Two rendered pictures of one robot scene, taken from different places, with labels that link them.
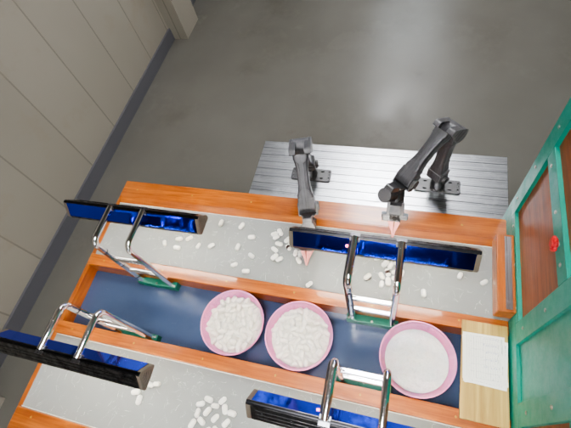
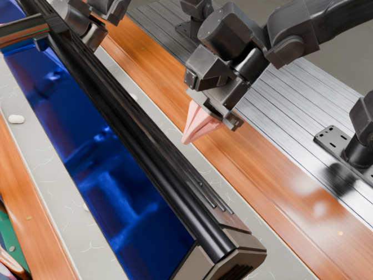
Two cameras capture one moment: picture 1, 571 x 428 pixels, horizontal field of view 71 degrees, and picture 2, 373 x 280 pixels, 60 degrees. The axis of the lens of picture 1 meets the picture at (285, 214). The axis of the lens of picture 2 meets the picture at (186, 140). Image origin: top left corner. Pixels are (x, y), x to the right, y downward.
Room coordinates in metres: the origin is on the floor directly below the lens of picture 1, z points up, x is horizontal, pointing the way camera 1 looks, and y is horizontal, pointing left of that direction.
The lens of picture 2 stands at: (0.32, -0.53, 1.26)
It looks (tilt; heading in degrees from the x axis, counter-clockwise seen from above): 50 degrees down; 24
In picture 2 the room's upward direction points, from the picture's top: straight up
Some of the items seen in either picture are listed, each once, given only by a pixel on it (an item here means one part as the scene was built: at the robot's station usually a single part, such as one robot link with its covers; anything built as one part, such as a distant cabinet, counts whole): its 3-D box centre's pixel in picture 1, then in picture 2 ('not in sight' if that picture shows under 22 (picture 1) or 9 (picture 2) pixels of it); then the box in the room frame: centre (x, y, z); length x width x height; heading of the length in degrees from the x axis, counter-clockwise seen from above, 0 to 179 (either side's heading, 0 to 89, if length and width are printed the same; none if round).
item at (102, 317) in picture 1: (104, 343); not in sight; (0.62, 0.82, 0.90); 0.20 x 0.19 x 0.45; 59
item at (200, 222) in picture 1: (132, 212); not in sight; (1.03, 0.57, 1.08); 0.62 x 0.08 x 0.07; 59
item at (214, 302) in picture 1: (234, 323); not in sight; (0.58, 0.36, 0.72); 0.27 x 0.27 x 0.10
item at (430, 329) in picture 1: (415, 360); not in sight; (0.21, -0.26, 0.72); 0.27 x 0.27 x 0.10
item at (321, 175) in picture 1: (310, 170); (200, 27); (1.19, -0.19, 0.71); 0.20 x 0.07 x 0.08; 59
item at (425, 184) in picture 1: (438, 182); (363, 148); (0.88, -0.70, 0.71); 0.20 x 0.07 x 0.08; 59
